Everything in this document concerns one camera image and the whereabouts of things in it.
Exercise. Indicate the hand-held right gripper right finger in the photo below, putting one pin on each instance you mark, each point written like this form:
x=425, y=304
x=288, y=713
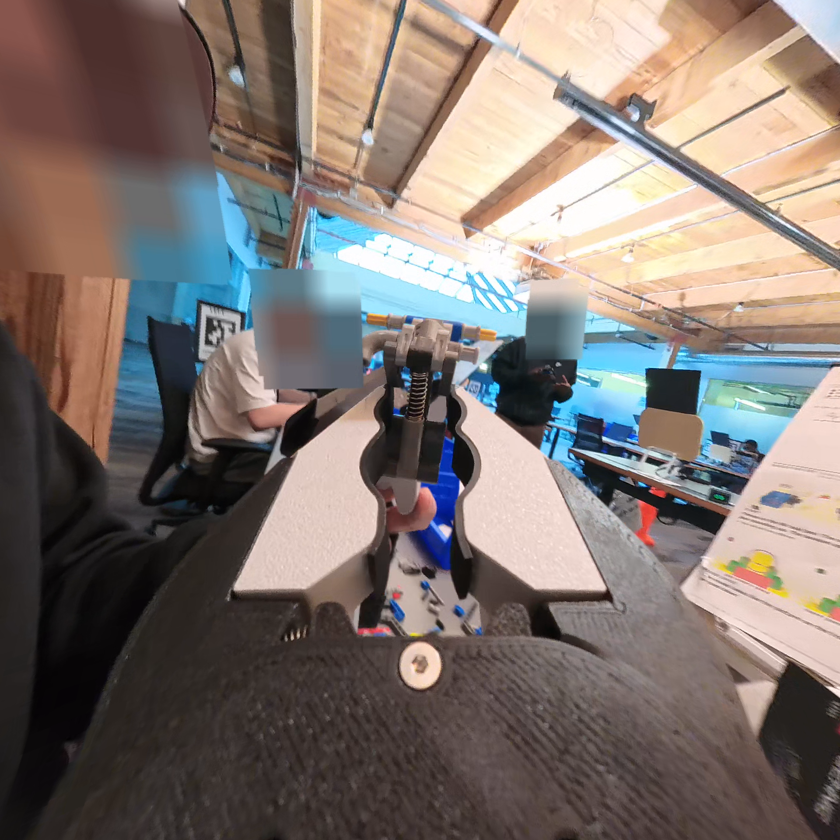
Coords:
x=528, y=505

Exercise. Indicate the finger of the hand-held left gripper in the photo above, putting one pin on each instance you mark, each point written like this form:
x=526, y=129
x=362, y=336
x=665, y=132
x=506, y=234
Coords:
x=328, y=413

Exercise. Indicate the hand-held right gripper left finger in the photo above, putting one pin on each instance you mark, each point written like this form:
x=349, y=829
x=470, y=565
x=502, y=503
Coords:
x=315, y=505

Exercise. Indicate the blue grey lego assembly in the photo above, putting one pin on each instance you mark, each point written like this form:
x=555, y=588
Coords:
x=420, y=433

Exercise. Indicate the pile of loose lego pieces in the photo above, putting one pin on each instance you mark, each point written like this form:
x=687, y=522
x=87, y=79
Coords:
x=420, y=604

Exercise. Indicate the black lego box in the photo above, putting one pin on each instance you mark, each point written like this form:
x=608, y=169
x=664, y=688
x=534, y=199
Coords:
x=804, y=748

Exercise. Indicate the empty blue plastic bin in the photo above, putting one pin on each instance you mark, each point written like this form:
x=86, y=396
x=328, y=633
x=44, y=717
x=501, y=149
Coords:
x=436, y=505

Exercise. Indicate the orange cone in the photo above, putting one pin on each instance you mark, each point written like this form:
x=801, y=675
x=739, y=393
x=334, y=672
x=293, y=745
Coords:
x=646, y=522

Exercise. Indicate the long wooden work table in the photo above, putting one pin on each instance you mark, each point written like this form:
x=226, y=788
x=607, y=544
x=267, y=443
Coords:
x=656, y=479

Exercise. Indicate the black white marker poster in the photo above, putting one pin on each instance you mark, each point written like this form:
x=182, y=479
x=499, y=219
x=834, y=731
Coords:
x=218, y=331

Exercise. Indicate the black office chair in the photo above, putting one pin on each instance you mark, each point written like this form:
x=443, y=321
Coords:
x=170, y=407

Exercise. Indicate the beige board stand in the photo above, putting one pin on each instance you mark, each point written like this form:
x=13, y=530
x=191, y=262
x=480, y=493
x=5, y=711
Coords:
x=670, y=436

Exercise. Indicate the black monitor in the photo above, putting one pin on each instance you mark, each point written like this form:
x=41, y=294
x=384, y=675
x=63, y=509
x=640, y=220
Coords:
x=673, y=390

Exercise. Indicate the white brick instruction sheet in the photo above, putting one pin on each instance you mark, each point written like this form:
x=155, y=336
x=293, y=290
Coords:
x=781, y=525

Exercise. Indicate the wooden post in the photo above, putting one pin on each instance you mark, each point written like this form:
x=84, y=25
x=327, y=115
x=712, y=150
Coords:
x=72, y=354

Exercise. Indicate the metal ceiling rail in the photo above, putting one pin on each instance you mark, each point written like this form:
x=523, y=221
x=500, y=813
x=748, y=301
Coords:
x=656, y=144

